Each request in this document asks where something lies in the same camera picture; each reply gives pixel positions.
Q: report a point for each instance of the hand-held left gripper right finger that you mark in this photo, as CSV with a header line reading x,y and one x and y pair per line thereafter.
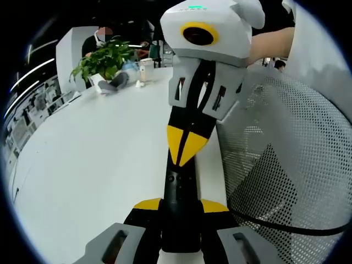
x,y
220,233

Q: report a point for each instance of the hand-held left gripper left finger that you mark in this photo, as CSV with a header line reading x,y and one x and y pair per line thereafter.
x,y
137,233

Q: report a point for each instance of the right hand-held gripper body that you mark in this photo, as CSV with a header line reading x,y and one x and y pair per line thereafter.
x,y
228,41

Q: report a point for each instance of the black remote control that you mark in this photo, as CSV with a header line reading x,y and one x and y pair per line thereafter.
x,y
180,209

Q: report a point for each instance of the small white crumpled item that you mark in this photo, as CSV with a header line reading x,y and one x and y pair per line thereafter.
x,y
139,83

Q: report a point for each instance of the translucent beige bottle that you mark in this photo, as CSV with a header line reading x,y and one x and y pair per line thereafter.
x,y
145,70

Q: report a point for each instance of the grey folded cloth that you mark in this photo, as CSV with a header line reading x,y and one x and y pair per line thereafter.
x,y
115,82

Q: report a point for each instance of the blue plastic bag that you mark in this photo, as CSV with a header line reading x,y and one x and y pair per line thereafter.
x,y
129,67

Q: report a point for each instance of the person's white shirt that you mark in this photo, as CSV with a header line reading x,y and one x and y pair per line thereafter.
x,y
316,41

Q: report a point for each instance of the grey mesh office chair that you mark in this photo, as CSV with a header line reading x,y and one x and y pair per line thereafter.
x,y
288,165

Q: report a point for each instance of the white plant pot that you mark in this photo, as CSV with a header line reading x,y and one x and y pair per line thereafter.
x,y
96,81

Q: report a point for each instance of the green potted plant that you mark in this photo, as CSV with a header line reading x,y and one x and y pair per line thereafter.
x,y
104,59

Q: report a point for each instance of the white flat board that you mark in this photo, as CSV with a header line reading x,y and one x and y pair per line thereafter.
x,y
66,100

